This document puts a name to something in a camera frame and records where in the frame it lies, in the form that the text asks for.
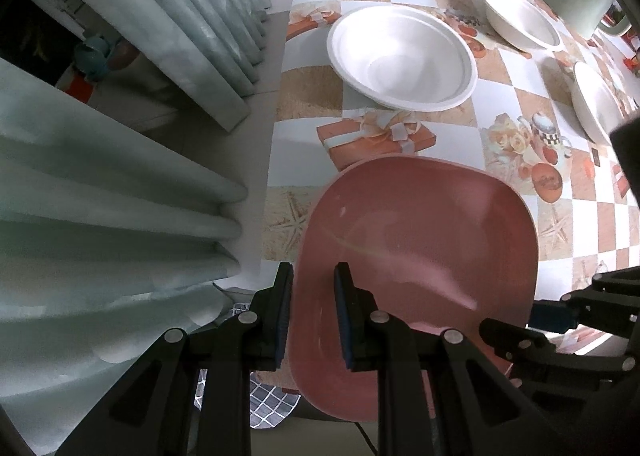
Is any blue and orange toy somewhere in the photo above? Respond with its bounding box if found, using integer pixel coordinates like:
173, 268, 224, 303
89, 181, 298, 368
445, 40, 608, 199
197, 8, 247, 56
55, 35, 141, 103

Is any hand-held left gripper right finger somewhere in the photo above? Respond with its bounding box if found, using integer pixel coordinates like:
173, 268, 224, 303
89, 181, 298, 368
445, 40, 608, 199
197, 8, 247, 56
332, 262, 586, 456

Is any black cable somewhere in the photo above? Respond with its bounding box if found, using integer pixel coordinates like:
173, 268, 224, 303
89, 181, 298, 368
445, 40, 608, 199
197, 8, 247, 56
352, 418, 381, 456

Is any large white paper bowl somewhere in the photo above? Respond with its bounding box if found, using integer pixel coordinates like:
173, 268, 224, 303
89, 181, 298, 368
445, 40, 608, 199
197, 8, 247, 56
326, 5, 478, 112

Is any pale round container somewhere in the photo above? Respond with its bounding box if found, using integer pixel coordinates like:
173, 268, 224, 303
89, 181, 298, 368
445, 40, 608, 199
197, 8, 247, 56
597, 10, 633, 38

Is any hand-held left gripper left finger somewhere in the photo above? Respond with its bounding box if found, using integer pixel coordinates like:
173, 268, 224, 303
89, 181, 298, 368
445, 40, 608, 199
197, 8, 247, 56
55, 261, 296, 456

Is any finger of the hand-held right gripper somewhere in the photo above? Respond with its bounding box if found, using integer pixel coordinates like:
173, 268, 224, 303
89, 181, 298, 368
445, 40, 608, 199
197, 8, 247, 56
479, 317, 640, 387
530, 266, 640, 337

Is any pale green curtain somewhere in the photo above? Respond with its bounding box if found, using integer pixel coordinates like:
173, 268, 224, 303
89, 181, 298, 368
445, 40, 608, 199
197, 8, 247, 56
0, 58, 251, 437
42, 0, 278, 133

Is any pink square plate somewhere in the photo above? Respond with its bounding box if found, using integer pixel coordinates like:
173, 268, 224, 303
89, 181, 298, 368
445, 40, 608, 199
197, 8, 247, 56
289, 155, 540, 422

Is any white ceramic bowl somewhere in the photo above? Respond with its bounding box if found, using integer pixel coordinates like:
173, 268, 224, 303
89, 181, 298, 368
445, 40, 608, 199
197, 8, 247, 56
479, 0, 563, 53
571, 61, 626, 146

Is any grey grid-patterned cloth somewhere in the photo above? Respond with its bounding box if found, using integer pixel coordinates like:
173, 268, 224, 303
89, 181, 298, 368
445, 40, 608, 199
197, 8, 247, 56
195, 301, 301, 429

